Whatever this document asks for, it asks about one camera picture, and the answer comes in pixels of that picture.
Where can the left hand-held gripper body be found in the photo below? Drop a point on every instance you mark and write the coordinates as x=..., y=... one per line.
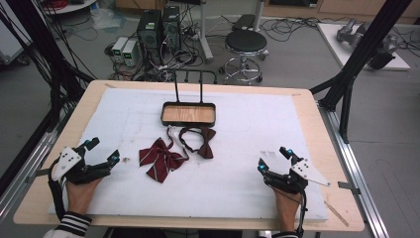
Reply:
x=71, y=165

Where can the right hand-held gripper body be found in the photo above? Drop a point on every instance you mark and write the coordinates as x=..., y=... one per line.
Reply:
x=297, y=175

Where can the striped burgundy bow tie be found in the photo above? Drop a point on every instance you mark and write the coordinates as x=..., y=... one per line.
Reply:
x=161, y=160

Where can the plain burgundy bow tie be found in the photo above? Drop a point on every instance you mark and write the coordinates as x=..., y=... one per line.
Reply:
x=204, y=142

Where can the black rack with wooden tray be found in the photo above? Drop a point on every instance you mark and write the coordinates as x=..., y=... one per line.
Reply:
x=188, y=114

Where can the person's right hand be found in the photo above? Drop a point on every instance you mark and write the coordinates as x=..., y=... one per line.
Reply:
x=288, y=206

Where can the person's left hand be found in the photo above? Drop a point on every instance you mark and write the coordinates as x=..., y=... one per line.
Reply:
x=81, y=196

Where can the light wooden table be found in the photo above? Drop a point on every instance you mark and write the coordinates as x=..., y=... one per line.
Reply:
x=330, y=158

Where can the white foam mat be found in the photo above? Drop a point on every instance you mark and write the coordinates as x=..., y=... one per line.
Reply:
x=214, y=185

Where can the thin wooden stick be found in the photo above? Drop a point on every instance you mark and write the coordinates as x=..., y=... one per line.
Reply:
x=336, y=213

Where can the striped black and white sleeve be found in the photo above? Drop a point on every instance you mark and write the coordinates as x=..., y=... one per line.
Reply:
x=284, y=235
x=74, y=225

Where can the grey bench power supply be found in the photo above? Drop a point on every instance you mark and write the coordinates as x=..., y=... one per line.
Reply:
x=119, y=49
x=130, y=53

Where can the black round stool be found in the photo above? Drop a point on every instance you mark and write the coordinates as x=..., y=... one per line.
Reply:
x=246, y=42

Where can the white floor board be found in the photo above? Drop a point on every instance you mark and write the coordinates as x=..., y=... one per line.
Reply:
x=333, y=39

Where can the black computer tower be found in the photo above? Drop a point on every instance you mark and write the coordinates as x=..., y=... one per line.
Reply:
x=171, y=26
x=149, y=28

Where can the grey robot part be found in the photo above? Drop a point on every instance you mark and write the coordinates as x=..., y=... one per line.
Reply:
x=350, y=33

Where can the flat black device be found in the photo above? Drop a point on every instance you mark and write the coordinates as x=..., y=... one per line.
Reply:
x=244, y=22

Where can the round white table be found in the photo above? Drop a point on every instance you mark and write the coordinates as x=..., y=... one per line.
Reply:
x=71, y=7

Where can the grey table leg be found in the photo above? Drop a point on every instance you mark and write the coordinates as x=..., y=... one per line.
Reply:
x=205, y=36

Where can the aluminium rail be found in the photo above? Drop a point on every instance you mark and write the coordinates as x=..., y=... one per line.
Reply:
x=23, y=178
x=358, y=172

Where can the black metal frame post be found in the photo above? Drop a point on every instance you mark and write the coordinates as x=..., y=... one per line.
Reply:
x=360, y=56
x=43, y=49

